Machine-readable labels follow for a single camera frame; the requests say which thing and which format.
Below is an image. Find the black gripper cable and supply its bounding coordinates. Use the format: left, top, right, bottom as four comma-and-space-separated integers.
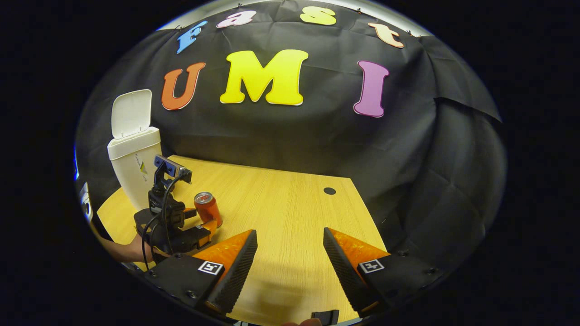
141, 177, 183, 264

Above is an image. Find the wooden desktop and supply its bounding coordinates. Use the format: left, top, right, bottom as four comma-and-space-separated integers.
97, 155, 388, 326

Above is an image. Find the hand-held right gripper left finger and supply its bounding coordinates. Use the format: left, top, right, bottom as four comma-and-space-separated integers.
143, 230, 258, 316

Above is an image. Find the white desktop garbage bin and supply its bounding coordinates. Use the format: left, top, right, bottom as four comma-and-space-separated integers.
107, 89, 163, 211

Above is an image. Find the red pop can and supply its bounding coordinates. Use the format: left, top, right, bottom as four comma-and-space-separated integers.
194, 192, 223, 228

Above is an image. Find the white side desk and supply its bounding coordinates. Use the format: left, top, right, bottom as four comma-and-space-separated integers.
79, 181, 94, 222

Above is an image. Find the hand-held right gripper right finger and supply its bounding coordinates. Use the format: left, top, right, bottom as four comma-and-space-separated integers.
323, 227, 445, 317

